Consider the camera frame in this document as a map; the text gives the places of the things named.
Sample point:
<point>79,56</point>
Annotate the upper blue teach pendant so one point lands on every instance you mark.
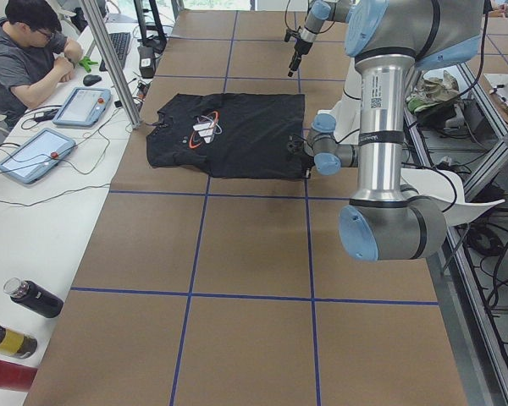
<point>83,108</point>

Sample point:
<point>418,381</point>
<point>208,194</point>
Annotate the aluminium frame post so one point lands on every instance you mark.
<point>105,46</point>

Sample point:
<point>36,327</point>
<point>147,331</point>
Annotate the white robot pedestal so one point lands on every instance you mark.
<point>346,111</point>

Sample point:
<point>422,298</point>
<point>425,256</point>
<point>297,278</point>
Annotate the green plastic toy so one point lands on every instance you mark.
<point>86,63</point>

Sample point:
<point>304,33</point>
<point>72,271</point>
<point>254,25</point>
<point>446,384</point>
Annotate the red bottle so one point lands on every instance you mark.
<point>16,377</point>

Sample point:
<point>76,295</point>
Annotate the black graphic t-shirt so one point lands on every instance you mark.
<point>228,135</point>

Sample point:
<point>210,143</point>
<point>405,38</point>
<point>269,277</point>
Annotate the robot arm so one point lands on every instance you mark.
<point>318,13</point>
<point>386,220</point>

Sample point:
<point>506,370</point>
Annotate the lower blue teach pendant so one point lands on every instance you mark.
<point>37,156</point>

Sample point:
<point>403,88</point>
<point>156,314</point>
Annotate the seated man grey hoodie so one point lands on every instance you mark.
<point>35,56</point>

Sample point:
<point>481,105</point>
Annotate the white curved plastic shield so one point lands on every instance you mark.
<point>446,189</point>

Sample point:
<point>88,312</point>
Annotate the yellow green spray can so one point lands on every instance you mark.
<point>16,344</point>

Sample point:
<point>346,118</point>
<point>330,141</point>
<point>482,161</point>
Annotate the blue teach pendant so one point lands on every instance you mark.
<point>83,108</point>
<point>37,156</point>

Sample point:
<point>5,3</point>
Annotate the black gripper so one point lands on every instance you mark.
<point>298,47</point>
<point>305,161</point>

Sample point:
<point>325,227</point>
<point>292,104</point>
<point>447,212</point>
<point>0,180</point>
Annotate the black water bottle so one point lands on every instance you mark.
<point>33,297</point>

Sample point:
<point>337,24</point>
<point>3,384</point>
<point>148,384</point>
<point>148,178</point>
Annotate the black keyboard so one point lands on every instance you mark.
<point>121,45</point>

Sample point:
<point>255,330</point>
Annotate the black computer mouse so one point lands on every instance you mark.
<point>91,79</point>

